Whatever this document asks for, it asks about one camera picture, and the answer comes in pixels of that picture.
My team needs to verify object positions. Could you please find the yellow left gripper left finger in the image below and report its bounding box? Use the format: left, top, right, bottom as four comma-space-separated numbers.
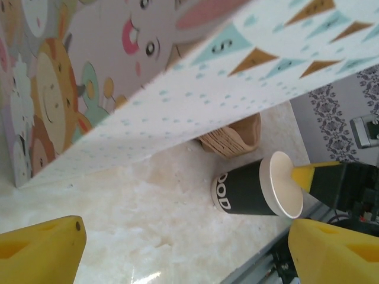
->
0, 215, 87, 284

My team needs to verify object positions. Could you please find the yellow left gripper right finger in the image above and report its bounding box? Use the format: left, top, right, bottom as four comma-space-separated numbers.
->
288, 218, 379, 284

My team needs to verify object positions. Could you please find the black paper coffee cup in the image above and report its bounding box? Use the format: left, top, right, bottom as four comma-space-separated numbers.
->
211, 150, 305, 220

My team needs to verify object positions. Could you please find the cartoon animal paper gift bag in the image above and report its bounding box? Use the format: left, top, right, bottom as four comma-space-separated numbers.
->
0, 0, 379, 189

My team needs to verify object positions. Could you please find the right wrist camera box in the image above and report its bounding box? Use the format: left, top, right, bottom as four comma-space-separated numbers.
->
350, 114, 379, 149

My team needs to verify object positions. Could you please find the aluminium front rail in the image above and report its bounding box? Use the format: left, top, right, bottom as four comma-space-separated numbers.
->
228, 204, 329, 284

